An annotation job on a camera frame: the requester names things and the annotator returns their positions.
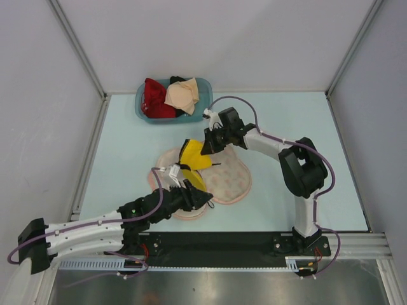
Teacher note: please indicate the black garment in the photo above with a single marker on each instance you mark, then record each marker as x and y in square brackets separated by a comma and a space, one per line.
[176, 79]

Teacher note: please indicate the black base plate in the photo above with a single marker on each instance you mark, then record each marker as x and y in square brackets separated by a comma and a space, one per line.
[216, 251]

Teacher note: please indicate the aluminium frame post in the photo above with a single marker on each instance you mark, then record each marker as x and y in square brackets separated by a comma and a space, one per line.
[356, 42]
[73, 40]

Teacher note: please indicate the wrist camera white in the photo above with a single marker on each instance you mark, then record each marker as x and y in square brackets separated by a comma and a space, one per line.
[213, 118]
[171, 175]

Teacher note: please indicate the red garment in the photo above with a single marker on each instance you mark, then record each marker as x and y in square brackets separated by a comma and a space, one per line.
[153, 105]

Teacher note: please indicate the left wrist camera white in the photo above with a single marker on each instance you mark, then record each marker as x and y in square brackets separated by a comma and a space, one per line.
[171, 175]

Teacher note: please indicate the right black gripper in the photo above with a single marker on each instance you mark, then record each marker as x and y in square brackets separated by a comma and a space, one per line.
[210, 146]

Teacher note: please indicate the left aluminium frame post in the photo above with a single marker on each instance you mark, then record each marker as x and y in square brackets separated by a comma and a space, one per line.
[73, 40]

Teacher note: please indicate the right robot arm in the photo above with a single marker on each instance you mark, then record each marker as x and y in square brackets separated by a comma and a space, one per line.
[303, 170]

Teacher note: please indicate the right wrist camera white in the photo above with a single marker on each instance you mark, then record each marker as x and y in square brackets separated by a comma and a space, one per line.
[213, 118]

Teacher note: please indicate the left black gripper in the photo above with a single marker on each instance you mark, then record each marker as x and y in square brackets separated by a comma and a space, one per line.
[193, 198]

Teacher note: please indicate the right aluminium frame post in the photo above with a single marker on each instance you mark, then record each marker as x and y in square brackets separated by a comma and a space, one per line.
[356, 42]

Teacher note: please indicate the yellow black bra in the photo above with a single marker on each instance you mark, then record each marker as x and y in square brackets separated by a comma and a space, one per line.
[192, 162]

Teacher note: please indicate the teal plastic basket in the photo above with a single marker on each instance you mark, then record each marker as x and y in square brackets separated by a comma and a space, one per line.
[205, 95]

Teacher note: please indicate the beige bra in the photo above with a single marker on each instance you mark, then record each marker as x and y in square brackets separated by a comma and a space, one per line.
[183, 95]

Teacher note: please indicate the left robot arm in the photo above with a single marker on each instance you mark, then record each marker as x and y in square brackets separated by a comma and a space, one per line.
[116, 231]

